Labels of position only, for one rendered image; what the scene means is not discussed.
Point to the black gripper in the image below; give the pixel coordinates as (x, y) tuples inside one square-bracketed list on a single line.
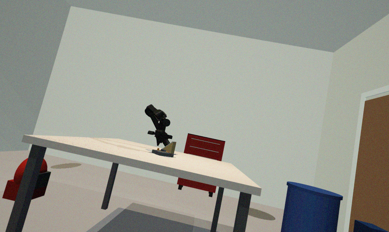
[(159, 139)]

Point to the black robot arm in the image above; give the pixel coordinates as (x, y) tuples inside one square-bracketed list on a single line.
[(156, 116)]

